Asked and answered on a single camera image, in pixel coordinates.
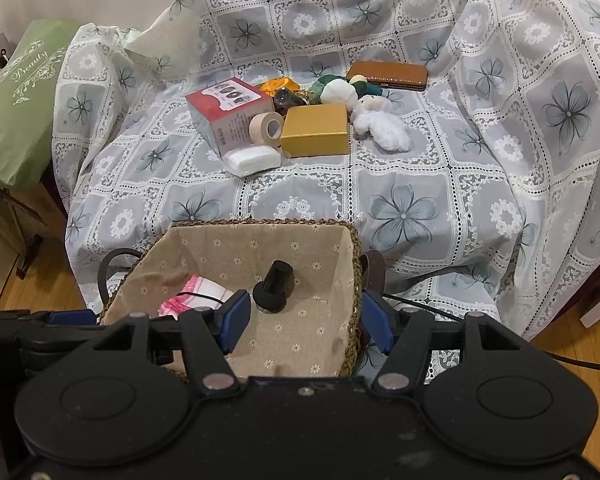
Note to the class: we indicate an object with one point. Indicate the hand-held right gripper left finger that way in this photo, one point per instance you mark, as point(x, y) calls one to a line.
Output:
point(234, 320)

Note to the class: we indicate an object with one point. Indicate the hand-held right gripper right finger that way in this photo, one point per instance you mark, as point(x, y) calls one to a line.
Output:
point(379, 322)

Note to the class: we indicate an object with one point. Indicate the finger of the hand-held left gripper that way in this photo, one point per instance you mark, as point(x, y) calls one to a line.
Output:
point(70, 317)

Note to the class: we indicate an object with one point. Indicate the woven basket with fabric liner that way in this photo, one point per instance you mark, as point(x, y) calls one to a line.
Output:
point(305, 280)

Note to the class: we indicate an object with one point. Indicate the white tissue pack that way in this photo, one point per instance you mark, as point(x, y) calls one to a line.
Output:
point(250, 161)

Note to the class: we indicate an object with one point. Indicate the white fluffy plush toy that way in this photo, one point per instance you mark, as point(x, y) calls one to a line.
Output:
point(385, 130)

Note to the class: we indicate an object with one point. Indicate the beige tape roll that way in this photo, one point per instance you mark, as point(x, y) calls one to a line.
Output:
point(256, 127)

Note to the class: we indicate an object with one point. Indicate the green and white plush toy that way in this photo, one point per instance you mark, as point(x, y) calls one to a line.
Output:
point(337, 92)

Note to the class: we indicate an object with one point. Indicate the cream and teal mushroom toy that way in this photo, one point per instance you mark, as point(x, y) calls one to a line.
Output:
point(372, 88)

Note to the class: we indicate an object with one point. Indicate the orange satin pouch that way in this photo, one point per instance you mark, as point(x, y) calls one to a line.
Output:
point(280, 85)

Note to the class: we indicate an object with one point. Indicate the grey cylindrical object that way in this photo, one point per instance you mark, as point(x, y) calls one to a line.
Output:
point(270, 297)

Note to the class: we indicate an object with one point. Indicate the pink and white cloth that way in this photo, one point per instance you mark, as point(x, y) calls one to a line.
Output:
point(195, 284)

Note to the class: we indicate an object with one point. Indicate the wooden cabinet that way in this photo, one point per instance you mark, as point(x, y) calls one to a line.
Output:
point(10, 210)

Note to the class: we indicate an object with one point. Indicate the floral lace cover cloth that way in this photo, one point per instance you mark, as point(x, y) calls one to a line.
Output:
point(405, 170)

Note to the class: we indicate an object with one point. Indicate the red printed carton box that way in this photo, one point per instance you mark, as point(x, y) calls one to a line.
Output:
point(230, 120)

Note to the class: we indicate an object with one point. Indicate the gold cardboard box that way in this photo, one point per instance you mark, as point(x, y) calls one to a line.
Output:
point(315, 132)

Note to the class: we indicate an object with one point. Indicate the green printed cushion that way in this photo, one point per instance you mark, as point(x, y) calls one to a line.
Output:
point(20, 110)

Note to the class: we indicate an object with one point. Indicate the glass ball ornament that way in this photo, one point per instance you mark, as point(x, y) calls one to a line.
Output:
point(285, 100)

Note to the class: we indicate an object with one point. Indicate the brown leather case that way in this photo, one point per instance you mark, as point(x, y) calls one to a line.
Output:
point(395, 76)

